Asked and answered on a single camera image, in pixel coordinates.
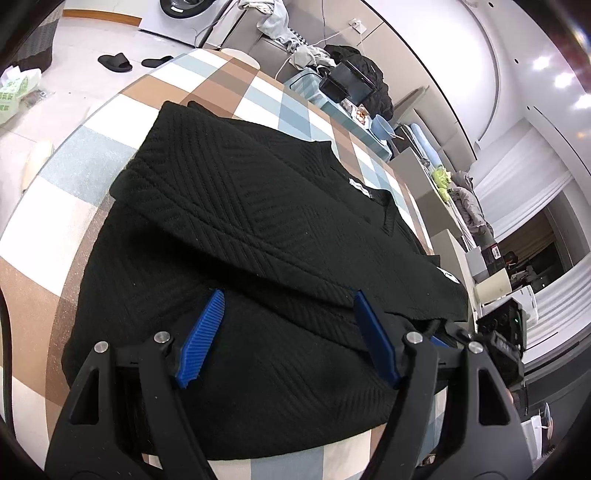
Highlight white washing machine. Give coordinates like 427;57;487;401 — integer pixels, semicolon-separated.
138;0;231;47

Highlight black knitted sweater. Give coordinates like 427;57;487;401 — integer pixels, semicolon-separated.
62;102;469;460

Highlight black slipper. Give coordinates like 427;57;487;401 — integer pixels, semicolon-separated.
141;55;173;69
97;53;132;73

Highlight green white plastic bag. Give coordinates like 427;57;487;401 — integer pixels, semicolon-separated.
0;66;42;125

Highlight green toy on shelf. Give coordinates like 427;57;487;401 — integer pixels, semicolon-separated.
431;166;451;203

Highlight black slipper left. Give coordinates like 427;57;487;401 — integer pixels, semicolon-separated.
97;53;132;73

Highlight blue plastic bowl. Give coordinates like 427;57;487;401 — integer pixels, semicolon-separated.
370;115;396;141

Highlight checkered bed cover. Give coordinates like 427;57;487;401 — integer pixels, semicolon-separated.
1;49;431;464

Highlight grey sofa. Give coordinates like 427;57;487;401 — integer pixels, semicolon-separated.
201;1;300;82

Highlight black open box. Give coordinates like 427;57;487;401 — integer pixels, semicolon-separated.
318;60;376;106

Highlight black slipper right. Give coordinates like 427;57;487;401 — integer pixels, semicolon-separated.
141;55;173;69

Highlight black jacket pile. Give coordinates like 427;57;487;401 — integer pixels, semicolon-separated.
325;44;394;121

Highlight light blue clothes pile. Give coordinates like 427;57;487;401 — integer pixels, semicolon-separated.
238;0;308;53

